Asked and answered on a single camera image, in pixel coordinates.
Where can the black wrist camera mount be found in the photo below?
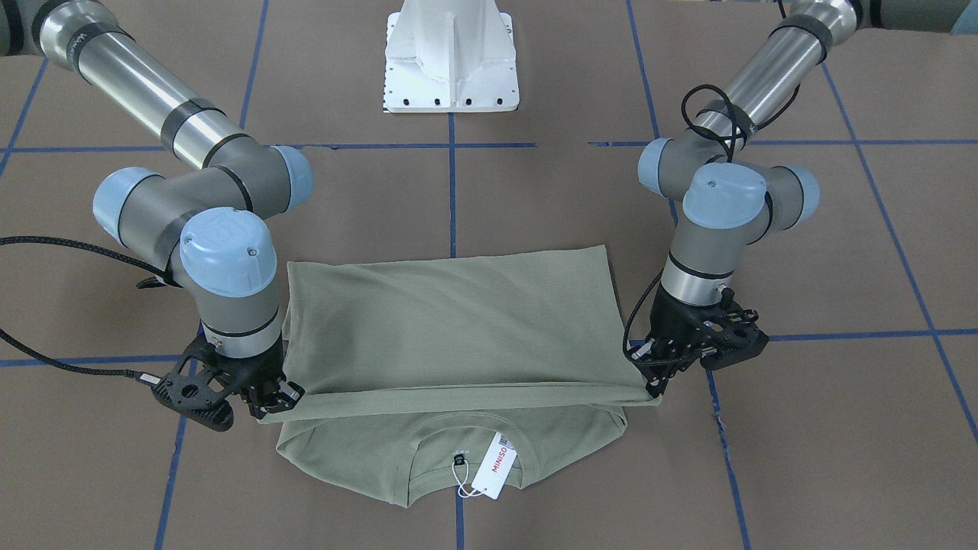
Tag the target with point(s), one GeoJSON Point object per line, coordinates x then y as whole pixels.
{"type": "Point", "coordinates": [193, 397]}
{"type": "Point", "coordinates": [734, 337]}

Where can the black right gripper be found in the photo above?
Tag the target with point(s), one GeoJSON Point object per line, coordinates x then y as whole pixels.
{"type": "Point", "coordinates": [250, 373]}

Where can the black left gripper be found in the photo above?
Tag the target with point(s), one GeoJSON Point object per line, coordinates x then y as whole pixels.
{"type": "Point", "coordinates": [671, 327]}

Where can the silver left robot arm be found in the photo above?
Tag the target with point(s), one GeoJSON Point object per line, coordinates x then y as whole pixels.
{"type": "Point", "coordinates": [724, 205]}

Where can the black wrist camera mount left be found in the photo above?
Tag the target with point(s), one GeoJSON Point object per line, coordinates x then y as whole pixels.
{"type": "Point", "coordinates": [734, 337]}

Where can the white Miniso price tag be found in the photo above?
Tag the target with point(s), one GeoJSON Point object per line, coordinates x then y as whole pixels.
{"type": "Point", "coordinates": [494, 468]}

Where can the white camera pole base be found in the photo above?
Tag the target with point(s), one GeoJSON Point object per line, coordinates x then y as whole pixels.
{"type": "Point", "coordinates": [450, 57]}

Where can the olive green long-sleeve shirt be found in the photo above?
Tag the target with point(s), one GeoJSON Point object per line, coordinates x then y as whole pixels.
{"type": "Point", "coordinates": [408, 364]}

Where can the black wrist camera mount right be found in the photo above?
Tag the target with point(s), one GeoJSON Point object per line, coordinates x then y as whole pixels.
{"type": "Point", "coordinates": [193, 397]}

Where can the brown paper table cover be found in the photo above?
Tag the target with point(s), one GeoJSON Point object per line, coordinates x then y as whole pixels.
{"type": "Point", "coordinates": [855, 429]}

